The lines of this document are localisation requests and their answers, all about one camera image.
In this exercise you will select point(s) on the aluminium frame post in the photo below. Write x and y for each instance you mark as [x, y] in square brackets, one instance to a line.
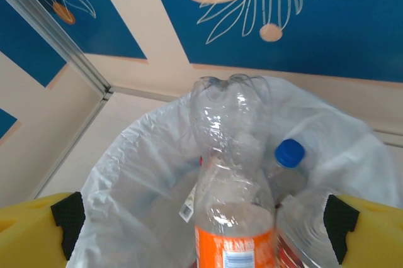
[53, 33]

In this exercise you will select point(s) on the clear bottle with blue cap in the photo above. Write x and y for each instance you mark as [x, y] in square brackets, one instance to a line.
[289, 153]

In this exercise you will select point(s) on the translucent white bin liner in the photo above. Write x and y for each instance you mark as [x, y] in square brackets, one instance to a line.
[132, 186]

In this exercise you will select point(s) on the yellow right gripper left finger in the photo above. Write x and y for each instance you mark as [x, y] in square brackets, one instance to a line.
[28, 236]

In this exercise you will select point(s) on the clear bottle with orange label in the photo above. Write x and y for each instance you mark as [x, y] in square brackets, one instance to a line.
[233, 154]

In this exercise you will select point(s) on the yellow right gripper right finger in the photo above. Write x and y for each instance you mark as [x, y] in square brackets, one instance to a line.
[374, 236]

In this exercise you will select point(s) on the clear bottle with red label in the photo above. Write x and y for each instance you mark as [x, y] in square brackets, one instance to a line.
[302, 224]

